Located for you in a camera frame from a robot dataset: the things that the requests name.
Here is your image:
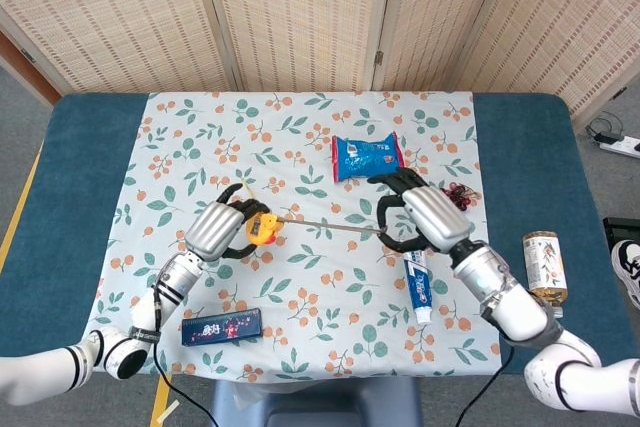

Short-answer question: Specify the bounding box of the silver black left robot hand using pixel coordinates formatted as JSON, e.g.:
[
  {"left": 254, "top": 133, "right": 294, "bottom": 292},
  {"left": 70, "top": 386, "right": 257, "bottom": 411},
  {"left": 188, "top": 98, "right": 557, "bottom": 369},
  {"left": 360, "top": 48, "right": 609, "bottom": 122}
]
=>
[{"left": 183, "top": 184, "right": 271, "bottom": 263}]

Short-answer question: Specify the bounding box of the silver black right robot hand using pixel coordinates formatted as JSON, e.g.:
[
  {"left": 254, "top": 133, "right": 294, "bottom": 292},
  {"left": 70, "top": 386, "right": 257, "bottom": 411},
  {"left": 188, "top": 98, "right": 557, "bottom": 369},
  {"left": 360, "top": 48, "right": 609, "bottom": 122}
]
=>
[{"left": 367, "top": 168, "right": 474, "bottom": 254}]

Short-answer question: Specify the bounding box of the yellow tape measure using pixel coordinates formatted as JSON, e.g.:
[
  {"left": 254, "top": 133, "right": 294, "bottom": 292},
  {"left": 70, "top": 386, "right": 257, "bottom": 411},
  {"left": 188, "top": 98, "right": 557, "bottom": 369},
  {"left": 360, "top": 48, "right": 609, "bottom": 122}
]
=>
[{"left": 239, "top": 180, "right": 390, "bottom": 247}]

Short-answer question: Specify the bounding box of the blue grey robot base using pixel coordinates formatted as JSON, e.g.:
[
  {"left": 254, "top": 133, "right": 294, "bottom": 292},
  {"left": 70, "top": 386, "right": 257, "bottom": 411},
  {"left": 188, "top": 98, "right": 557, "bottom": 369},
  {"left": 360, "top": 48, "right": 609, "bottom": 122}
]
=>
[{"left": 212, "top": 376, "right": 424, "bottom": 427}]

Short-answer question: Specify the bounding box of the dark red grape bunch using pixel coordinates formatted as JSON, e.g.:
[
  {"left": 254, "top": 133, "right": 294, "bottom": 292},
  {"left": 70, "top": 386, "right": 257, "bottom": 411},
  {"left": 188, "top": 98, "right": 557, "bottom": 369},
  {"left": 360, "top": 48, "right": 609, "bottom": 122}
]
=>
[{"left": 439, "top": 181, "right": 479, "bottom": 211}]

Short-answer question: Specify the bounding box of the blue white toothpaste tube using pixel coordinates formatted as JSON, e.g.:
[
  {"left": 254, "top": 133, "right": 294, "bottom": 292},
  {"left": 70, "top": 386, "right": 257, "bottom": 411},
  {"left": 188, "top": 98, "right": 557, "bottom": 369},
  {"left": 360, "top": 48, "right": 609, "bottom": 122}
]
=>
[{"left": 402, "top": 246, "right": 435, "bottom": 326}]

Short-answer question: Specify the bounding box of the blue snack bag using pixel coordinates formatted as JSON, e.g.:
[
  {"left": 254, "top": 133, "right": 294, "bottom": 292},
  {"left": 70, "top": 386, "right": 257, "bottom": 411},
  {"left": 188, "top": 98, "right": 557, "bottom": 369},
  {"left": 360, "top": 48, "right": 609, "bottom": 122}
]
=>
[{"left": 330, "top": 130, "right": 406, "bottom": 183}]

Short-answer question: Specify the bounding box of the dark blue printed box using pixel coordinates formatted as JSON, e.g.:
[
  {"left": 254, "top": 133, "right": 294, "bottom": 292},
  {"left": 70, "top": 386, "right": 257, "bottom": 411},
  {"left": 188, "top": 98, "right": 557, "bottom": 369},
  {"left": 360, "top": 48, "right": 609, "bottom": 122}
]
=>
[{"left": 180, "top": 307, "right": 265, "bottom": 347}]

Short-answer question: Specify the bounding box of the floral leaf print tablecloth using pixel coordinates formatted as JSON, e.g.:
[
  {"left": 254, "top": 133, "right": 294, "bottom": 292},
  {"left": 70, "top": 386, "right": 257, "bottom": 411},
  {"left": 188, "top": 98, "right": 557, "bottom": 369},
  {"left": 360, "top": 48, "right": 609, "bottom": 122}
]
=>
[{"left": 88, "top": 90, "right": 503, "bottom": 382}]

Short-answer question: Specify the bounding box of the tea drink bottle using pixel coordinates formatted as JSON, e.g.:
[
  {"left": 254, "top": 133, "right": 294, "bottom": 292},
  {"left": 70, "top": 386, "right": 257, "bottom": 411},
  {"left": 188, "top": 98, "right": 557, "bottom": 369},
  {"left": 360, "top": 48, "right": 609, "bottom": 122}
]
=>
[{"left": 522, "top": 230, "right": 571, "bottom": 319}]

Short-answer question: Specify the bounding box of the black box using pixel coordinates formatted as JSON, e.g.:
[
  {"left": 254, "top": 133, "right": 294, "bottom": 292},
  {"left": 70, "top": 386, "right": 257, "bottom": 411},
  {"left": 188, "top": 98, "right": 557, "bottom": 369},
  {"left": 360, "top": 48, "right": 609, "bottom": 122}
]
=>
[{"left": 603, "top": 216, "right": 640, "bottom": 248}]

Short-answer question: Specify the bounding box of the black white sneaker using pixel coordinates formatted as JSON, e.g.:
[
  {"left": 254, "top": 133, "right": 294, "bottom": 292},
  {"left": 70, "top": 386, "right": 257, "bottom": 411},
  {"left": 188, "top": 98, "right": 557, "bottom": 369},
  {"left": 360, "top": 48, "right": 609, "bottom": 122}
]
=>
[{"left": 610, "top": 239, "right": 640, "bottom": 308}]

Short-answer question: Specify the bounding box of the white power strip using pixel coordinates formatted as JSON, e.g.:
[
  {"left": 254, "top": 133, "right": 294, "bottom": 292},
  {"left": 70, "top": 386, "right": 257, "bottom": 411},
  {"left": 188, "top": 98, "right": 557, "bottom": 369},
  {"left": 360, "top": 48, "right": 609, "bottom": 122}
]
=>
[{"left": 599, "top": 134, "right": 640, "bottom": 158}]

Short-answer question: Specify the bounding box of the woven bamboo folding screen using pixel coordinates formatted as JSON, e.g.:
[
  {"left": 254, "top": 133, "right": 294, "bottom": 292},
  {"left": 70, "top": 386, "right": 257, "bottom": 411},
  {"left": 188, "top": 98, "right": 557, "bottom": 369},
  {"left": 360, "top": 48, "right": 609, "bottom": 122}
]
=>
[{"left": 0, "top": 0, "right": 640, "bottom": 128}]

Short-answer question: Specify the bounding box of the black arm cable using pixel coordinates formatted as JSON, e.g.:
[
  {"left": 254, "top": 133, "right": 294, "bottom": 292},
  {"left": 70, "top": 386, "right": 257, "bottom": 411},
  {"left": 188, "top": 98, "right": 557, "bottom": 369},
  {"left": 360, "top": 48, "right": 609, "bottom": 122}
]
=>
[
  {"left": 151, "top": 266, "right": 226, "bottom": 427},
  {"left": 452, "top": 346, "right": 516, "bottom": 427}
]

